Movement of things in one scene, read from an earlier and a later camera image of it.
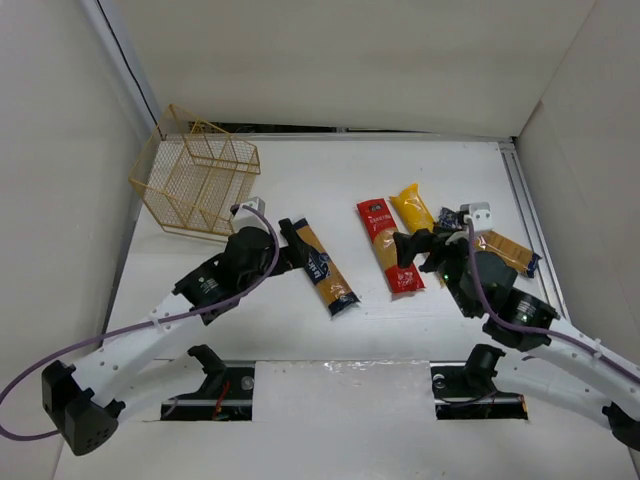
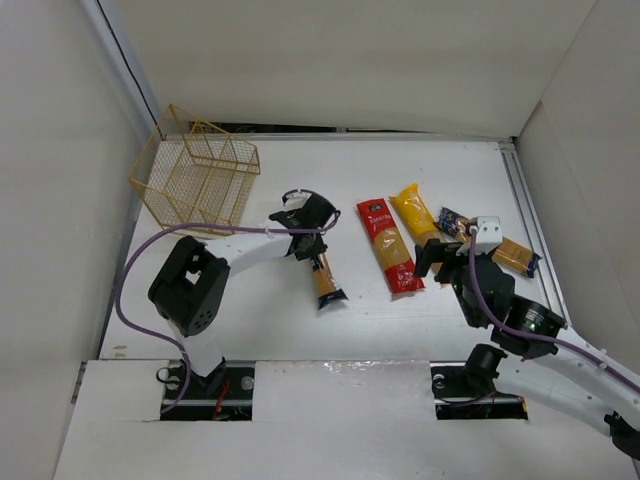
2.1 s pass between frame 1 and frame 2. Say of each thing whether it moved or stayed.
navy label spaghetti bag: moved
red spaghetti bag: stayed
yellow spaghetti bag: stayed
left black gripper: moved
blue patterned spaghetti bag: stayed
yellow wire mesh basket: stayed
